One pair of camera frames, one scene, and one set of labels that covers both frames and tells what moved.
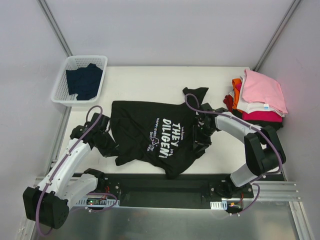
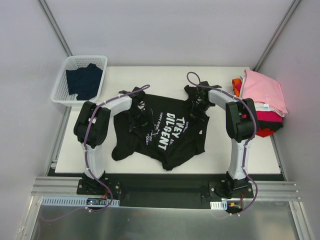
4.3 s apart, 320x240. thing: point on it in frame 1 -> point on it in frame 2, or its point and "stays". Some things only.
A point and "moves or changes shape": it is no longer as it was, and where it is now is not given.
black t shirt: x=157 y=136 moves or changes shape
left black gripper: x=107 y=145 -> x=139 y=116
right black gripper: x=200 y=136 -> x=197 y=107
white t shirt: x=246 y=107 stays
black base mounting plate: x=163 y=189 stays
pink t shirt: x=258 y=88 stays
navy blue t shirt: x=84 y=81 stays
